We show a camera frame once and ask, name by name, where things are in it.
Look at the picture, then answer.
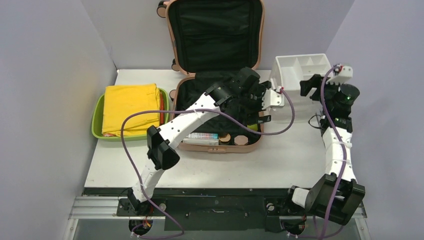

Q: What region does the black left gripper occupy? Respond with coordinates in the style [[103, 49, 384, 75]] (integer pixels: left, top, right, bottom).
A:
[[238, 82, 271, 125]]

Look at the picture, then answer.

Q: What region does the white plastic drawer organizer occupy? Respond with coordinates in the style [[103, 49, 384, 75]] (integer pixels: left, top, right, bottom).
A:
[[269, 53, 332, 105]]

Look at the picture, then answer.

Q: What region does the pink hard-shell suitcase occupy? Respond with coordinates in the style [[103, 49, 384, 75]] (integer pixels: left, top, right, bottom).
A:
[[156, 0, 266, 154]]

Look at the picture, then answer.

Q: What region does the red snack bag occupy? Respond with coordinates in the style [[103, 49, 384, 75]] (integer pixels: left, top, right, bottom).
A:
[[159, 91, 165, 125]]

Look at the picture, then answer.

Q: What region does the yellow box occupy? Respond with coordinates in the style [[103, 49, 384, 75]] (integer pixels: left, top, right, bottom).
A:
[[101, 83, 161, 137]]

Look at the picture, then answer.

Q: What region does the green plastic tray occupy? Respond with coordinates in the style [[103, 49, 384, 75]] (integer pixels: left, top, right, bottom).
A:
[[91, 88, 172, 142]]

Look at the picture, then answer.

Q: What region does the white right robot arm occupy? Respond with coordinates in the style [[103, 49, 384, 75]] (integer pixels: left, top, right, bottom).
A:
[[282, 74, 366, 226]]

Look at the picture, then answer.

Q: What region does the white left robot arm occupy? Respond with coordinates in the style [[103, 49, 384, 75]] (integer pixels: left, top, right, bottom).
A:
[[127, 67, 283, 215]]

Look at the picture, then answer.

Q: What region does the small green bottle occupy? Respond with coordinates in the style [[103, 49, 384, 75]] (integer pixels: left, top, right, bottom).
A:
[[247, 123, 260, 132]]

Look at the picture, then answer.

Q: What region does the octagonal pink jar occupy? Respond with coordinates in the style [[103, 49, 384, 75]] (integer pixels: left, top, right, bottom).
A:
[[233, 135, 249, 146]]

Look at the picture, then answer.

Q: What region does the white toothpaste box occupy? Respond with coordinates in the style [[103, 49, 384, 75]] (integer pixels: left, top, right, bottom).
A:
[[182, 132, 219, 146]]

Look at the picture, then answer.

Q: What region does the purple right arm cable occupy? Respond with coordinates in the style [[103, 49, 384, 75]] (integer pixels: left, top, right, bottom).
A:
[[311, 65, 349, 240]]

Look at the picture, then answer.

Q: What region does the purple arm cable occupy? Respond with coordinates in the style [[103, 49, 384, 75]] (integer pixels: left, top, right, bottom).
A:
[[311, 65, 349, 240], [119, 87, 296, 240]]

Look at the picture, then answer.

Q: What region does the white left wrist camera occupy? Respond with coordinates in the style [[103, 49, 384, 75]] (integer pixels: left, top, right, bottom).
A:
[[262, 86, 285, 110]]

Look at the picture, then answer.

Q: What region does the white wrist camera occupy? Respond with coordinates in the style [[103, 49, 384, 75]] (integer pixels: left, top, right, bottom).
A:
[[329, 65, 354, 85], [262, 86, 285, 110]]

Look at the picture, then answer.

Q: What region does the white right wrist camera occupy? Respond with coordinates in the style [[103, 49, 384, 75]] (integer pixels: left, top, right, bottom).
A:
[[329, 65, 354, 85]]

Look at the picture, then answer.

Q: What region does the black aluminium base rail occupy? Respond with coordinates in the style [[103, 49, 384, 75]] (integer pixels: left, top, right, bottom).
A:
[[64, 187, 313, 240]]

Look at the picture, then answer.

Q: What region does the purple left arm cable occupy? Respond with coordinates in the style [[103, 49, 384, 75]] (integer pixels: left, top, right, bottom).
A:
[[119, 87, 296, 240]]

